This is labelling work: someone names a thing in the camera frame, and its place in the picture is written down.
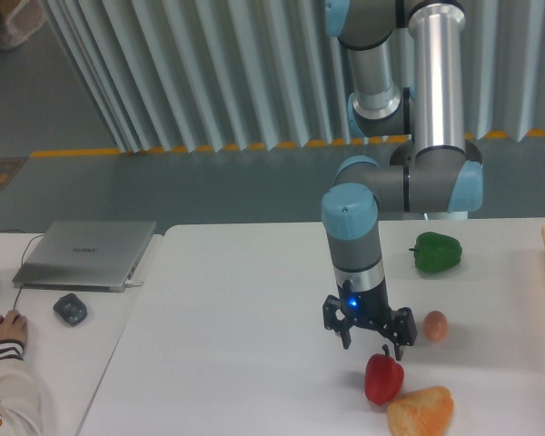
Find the dark grey small case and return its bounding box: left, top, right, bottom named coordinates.
left=53, top=293, right=88, bottom=327

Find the grey folding screen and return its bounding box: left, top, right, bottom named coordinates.
left=42, top=1, right=545, bottom=153

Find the orange bread piece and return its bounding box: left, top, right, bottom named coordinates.
left=387, top=386, right=454, bottom=435

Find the forearm in cream sleeve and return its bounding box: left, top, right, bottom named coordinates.
left=0, top=340, right=43, bottom=435

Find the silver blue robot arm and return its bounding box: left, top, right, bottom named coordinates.
left=322, top=1, right=483, bottom=357

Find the black mouse cable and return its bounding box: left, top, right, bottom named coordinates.
left=0, top=229, right=45, bottom=314

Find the green bell pepper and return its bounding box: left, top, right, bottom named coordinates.
left=410, top=232, right=462, bottom=274

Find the red bell pepper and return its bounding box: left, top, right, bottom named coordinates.
left=364, top=344, right=405, bottom=405

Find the brown egg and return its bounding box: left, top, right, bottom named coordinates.
left=423, top=311, right=449, bottom=342

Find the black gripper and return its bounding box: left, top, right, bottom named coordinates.
left=322, top=280, right=416, bottom=360

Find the silver closed laptop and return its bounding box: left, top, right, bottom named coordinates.
left=13, top=221, right=156, bottom=292

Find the person's hand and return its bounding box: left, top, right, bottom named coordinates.
left=0, top=310, right=28, bottom=346

